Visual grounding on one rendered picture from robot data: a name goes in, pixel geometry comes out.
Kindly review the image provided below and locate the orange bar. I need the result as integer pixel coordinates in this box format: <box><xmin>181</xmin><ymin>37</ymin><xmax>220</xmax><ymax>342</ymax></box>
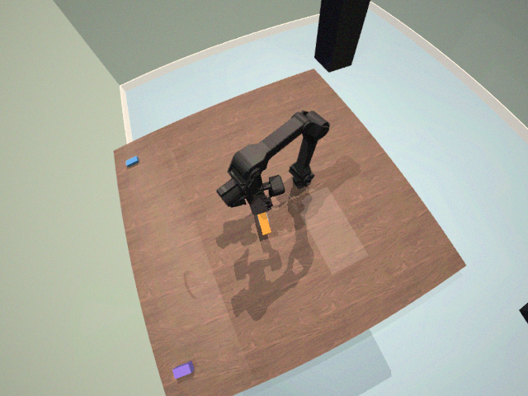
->
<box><xmin>258</xmin><ymin>212</ymin><xmax>271</xmax><ymax>236</ymax></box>

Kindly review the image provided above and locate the blue rectangular block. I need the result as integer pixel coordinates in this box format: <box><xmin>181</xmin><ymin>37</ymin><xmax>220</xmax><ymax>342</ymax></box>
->
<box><xmin>126</xmin><ymin>156</ymin><xmax>139</xmax><ymax>167</ymax></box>

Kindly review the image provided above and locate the purple rectangular block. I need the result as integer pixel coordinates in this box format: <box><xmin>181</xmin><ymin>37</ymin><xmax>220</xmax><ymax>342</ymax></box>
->
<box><xmin>172</xmin><ymin>361</ymin><xmax>195</xmax><ymax>379</ymax></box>

